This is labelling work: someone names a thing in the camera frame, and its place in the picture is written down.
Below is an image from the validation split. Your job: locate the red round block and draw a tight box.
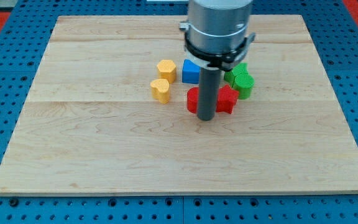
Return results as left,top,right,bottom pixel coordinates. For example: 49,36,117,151
186,87,199,114

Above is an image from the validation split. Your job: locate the green cylinder block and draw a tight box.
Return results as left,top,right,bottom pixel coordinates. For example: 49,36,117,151
232,74,254,100

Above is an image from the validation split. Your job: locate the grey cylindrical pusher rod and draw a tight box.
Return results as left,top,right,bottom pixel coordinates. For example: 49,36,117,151
196,68,221,121

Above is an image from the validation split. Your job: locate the yellow heart block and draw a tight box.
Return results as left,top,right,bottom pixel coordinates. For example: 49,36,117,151
150,79,170,104

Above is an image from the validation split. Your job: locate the green block behind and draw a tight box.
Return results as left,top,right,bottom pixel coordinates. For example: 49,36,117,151
224,63,249,87

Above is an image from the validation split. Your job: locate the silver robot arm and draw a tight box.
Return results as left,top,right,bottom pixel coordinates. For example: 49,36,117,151
179,0,255,121

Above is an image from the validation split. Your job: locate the red star block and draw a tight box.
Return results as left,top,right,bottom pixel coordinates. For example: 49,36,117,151
216,85,239,114

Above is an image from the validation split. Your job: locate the wooden board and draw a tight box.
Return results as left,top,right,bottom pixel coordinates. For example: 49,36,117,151
0,15,358,197

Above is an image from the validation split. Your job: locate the yellow hexagon block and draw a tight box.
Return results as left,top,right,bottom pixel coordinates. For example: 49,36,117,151
157,60,177,83

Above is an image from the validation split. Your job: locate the blue block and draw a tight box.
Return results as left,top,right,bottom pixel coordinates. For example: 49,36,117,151
182,59,200,84

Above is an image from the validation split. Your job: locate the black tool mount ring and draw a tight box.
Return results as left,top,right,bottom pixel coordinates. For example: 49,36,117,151
184,32,256,71

